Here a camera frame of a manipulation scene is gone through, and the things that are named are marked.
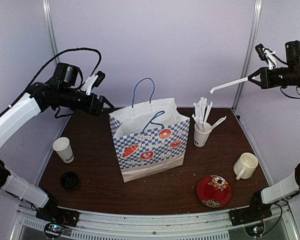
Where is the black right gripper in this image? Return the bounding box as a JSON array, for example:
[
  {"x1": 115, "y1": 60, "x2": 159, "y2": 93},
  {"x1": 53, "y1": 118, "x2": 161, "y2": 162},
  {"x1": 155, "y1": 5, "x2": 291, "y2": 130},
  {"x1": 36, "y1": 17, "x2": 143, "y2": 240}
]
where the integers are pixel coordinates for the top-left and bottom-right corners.
[{"x1": 248, "y1": 65, "x2": 300, "y2": 89}]

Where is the single white straw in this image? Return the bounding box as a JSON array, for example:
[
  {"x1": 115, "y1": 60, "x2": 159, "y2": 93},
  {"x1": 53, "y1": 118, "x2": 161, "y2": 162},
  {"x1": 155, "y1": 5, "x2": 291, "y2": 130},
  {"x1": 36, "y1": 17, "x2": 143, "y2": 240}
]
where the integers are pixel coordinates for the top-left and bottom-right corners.
[{"x1": 209, "y1": 77, "x2": 248, "y2": 94}]

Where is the blue checkered paper bag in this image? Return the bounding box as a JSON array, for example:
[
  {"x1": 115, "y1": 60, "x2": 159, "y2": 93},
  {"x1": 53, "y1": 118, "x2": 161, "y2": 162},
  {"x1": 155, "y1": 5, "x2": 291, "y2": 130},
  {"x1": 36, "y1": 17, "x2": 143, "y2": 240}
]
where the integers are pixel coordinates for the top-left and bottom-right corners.
[{"x1": 108, "y1": 77, "x2": 191, "y2": 183}]

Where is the white paper cup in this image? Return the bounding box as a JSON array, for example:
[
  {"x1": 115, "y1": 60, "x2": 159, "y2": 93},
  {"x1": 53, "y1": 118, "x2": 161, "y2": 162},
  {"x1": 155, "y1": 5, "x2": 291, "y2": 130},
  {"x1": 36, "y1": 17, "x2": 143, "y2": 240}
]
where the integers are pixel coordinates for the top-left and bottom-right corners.
[{"x1": 52, "y1": 137, "x2": 74, "y2": 164}]

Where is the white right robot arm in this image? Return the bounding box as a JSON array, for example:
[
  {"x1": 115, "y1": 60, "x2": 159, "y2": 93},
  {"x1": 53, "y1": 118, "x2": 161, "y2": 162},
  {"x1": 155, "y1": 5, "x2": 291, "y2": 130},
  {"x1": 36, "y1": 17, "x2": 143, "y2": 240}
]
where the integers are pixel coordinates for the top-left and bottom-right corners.
[{"x1": 246, "y1": 40, "x2": 300, "y2": 221}]

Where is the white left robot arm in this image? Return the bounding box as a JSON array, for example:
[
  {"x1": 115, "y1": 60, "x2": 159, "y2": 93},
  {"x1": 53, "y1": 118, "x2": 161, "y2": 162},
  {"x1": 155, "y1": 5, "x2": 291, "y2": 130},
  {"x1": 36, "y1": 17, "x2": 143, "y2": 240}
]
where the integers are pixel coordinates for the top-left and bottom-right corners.
[{"x1": 0, "y1": 63, "x2": 114, "y2": 222}]

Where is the white cup holding straws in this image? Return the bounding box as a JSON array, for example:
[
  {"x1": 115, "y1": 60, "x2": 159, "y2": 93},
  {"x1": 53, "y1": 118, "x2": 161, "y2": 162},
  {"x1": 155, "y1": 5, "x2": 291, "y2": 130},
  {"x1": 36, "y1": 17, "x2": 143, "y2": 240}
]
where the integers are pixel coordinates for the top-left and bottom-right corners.
[{"x1": 193, "y1": 124, "x2": 212, "y2": 147}]

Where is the cream ceramic mug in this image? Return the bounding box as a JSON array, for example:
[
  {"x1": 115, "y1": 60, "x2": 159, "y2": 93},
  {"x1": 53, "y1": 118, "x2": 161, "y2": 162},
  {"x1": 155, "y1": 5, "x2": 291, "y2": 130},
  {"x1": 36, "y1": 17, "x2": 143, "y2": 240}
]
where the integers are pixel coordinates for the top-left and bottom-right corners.
[{"x1": 233, "y1": 152, "x2": 259, "y2": 181}]

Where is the black plastic lid stack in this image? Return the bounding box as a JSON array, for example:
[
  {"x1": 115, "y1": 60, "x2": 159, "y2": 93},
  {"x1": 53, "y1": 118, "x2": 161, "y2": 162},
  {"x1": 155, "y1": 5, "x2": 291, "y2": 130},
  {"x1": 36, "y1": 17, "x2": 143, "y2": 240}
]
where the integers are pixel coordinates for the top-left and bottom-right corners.
[{"x1": 60, "y1": 171, "x2": 79, "y2": 190}]

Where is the red floral plate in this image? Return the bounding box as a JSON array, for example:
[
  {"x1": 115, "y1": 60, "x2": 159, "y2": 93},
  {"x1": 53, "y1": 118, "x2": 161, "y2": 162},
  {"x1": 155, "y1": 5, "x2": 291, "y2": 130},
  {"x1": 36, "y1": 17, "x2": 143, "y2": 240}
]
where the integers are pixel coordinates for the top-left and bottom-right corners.
[{"x1": 196, "y1": 174, "x2": 233, "y2": 209}]

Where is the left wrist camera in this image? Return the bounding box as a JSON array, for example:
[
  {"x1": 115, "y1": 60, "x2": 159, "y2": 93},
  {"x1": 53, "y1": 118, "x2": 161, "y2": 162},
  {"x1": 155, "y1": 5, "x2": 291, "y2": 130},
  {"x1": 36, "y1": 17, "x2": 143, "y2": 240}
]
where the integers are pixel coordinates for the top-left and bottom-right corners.
[{"x1": 80, "y1": 71, "x2": 106, "y2": 96}]

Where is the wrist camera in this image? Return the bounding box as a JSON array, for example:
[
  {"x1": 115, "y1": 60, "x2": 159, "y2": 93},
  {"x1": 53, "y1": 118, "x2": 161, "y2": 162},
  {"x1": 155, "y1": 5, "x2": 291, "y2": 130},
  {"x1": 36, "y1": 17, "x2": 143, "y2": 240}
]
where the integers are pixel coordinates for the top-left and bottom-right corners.
[
  {"x1": 254, "y1": 43, "x2": 277, "y2": 70},
  {"x1": 80, "y1": 71, "x2": 106, "y2": 96}
]

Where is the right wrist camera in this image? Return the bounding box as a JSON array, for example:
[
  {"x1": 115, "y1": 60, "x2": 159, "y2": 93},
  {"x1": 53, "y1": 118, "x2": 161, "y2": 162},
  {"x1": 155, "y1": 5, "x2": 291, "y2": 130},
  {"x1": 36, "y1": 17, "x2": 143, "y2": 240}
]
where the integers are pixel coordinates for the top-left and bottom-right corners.
[{"x1": 254, "y1": 43, "x2": 277, "y2": 70}]

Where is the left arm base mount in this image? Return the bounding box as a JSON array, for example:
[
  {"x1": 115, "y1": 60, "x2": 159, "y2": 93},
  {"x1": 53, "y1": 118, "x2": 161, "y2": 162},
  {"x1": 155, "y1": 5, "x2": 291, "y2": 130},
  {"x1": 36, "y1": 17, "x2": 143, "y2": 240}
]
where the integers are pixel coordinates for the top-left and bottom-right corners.
[{"x1": 32, "y1": 197, "x2": 80, "y2": 227}]

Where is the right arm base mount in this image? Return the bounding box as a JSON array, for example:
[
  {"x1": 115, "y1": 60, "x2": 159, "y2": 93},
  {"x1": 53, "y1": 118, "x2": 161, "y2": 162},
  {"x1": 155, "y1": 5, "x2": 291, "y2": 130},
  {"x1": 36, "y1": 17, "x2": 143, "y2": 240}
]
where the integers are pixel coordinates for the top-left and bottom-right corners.
[{"x1": 229, "y1": 190, "x2": 272, "y2": 226}]

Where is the aluminium front rail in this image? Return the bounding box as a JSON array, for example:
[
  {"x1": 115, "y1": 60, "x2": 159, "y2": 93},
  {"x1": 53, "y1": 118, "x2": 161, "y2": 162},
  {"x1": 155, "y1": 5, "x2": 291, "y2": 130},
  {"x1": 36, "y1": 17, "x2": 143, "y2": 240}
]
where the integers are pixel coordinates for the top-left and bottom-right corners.
[{"x1": 9, "y1": 197, "x2": 298, "y2": 240}]

